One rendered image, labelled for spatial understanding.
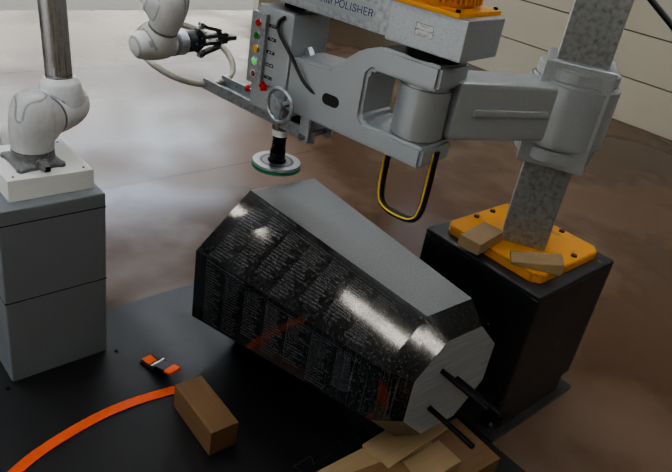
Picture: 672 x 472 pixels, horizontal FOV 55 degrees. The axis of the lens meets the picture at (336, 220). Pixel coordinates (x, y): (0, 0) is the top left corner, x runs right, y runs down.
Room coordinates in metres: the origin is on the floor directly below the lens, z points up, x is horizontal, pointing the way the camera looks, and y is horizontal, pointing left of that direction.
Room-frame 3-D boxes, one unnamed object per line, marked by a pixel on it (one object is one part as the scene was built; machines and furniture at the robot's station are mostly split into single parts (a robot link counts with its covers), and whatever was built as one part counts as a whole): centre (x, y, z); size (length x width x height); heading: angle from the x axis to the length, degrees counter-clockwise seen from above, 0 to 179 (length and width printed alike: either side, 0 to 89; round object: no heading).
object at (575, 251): (2.56, -0.82, 0.76); 0.49 x 0.49 x 0.05; 45
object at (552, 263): (2.32, -0.82, 0.80); 0.20 x 0.10 x 0.05; 83
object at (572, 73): (2.56, -0.82, 1.36); 0.35 x 0.35 x 0.41
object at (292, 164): (2.66, 0.31, 0.87); 0.21 x 0.21 x 0.01
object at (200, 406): (1.91, 0.38, 0.07); 0.30 x 0.12 x 0.12; 43
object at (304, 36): (2.62, 0.24, 1.32); 0.36 x 0.22 x 0.45; 54
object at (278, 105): (2.50, 0.28, 1.20); 0.15 x 0.10 x 0.15; 54
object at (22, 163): (2.22, 1.17, 0.91); 0.22 x 0.18 x 0.06; 50
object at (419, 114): (2.28, -0.23, 1.34); 0.19 x 0.19 x 0.20
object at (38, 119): (2.25, 1.18, 1.05); 0.18 x 0.16 x 0.22; 172
